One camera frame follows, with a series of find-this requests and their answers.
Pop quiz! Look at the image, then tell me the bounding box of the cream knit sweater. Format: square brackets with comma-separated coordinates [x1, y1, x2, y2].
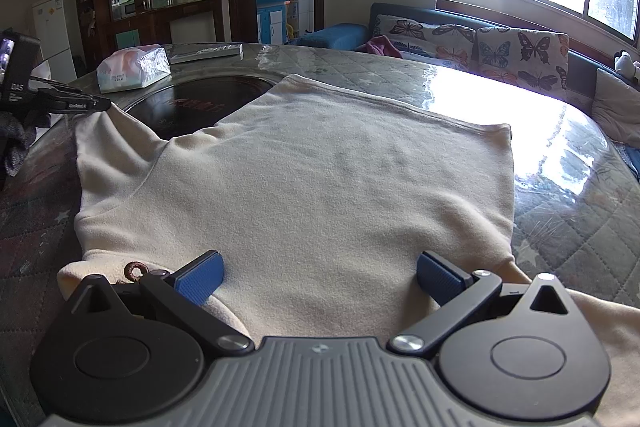
[55, 74, 640, 423]

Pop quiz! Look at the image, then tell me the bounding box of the gloved left hand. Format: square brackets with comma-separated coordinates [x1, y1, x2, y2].
[1, 110, 51, 188]

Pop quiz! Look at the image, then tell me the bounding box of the white refrigerator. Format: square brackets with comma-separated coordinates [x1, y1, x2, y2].
[32, 0, 77, 83]

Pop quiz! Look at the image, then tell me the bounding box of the pink tissue pack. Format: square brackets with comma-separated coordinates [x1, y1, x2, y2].
[96, 44, 170, 94]

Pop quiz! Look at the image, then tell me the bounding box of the black round induction cooktop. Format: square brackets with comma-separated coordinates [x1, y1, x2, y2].
[125, 75, 277, 140]

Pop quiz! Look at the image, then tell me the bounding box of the grey remote control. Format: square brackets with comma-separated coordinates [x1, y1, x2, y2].
[168, 43, 243, 65]

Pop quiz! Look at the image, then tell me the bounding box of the grey plain cushion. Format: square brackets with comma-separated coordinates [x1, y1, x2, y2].
[591, 69, 640, 148]

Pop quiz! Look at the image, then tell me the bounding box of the butterfly cushion right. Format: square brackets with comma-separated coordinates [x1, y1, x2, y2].
[476, 26, 570, 98]

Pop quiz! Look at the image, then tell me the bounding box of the butterfly cushion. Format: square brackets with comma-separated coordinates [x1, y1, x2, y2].
[476, 26, 570, 98]
[373, 15, 475, 72]

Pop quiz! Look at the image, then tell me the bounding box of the butterfly cushion left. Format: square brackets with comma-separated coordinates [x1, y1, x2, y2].
[373, 15, 475, 72]

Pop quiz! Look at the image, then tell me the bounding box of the blue corner sofa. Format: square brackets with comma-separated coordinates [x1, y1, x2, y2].
[293, 2, 639, 176]

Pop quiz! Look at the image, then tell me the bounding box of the magenta cloth on sofa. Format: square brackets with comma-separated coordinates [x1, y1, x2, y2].
[357, 35, 402, 58]

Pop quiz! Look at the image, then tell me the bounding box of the blue white small cabinet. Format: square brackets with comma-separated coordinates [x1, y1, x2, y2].
[256, 0, 291, 46]

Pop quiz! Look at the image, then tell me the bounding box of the panda plush toy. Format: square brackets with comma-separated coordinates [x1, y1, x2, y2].
[614, 51, 640, 81]

